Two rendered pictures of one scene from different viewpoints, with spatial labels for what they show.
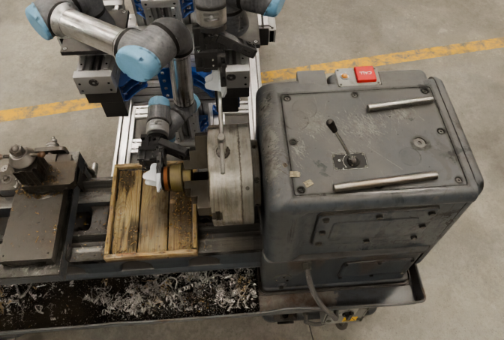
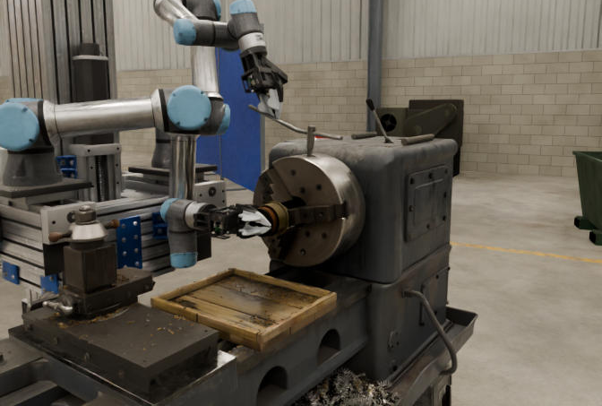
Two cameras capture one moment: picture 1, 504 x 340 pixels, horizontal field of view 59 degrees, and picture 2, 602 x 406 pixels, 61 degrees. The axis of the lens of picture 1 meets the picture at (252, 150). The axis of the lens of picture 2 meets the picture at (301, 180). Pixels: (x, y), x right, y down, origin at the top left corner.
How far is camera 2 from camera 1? 151 cm
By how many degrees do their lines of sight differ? 62
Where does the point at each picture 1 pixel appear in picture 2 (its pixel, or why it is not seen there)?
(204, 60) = (263, 75)
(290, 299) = (409, 379)
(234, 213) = (354, 203)
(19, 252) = (165, 348)
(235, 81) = (215, 197)
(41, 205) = (124, 318)
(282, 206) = (393, 151)
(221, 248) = (344, 296)
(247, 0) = not seen: hidden behind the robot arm
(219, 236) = not seen: hidden behind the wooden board
